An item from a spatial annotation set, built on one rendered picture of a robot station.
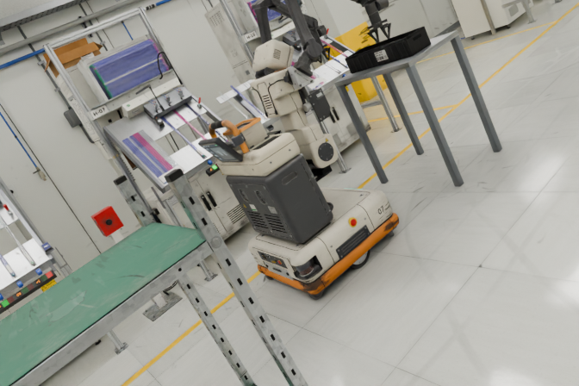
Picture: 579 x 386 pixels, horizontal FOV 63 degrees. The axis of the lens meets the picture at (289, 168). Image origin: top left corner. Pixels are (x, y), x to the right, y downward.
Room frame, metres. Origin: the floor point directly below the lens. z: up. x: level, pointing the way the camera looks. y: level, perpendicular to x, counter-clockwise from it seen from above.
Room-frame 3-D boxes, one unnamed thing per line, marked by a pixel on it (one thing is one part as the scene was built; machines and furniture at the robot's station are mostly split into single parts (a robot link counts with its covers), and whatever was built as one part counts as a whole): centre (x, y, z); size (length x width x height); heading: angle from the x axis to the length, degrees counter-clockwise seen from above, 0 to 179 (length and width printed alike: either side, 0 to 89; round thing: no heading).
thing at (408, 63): (2.95, -0.89, 0.40); 0.70 x 0.45 x 0.80; 26
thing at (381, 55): (2.94, -0.87, 0.86); 0.57 x 0.17 x 0.11; 26
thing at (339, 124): (4.37, -0.53, 0.65); 1.01 x 0.73 x 1.29; 31
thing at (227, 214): (3.79, 0.83, 0.31); 0.70 x 0.65 x 0.62; 121
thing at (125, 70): (3.71, 0.71, 1.52); 0.51 x 0.13 x 0.27; 121
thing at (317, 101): (2.63, -0.24, 0.84); 0.28 x 0.16 x 0.22; 26
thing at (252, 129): (2.45, 0.12, 0.87); 0.23 x 0.15 x 0.11; 26
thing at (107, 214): (3.02, 1.21, 0.39); 0.24 x 0.24 x 0.78; 31
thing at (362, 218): (2.50, 0.02, 0.16); 0.67 x 0.64 x 0.25; 116
